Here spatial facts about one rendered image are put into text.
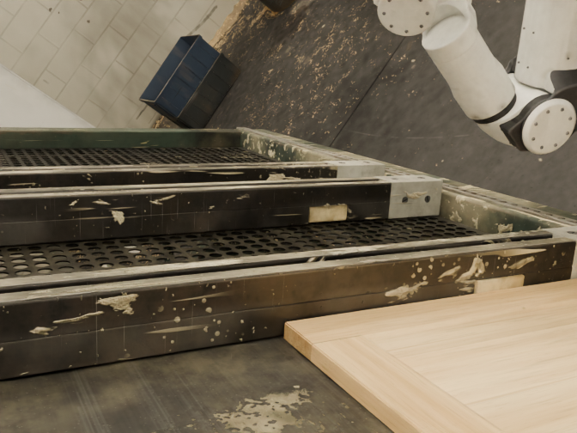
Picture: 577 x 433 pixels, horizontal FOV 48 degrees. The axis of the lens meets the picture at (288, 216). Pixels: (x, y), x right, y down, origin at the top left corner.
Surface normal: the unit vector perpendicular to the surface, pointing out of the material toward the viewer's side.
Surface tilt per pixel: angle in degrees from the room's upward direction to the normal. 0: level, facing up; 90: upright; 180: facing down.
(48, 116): 90
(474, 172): 0
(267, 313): 90
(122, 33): 90
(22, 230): 90
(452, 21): 7
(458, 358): 56
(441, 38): 7
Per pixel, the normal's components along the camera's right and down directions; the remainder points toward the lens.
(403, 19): -0.26, 0.79
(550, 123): 0.26, 0.50
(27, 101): 0.44, 0.27
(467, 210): -0.88, 0.06
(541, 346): 0.06, -0.97
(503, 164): -0.70, -0.50
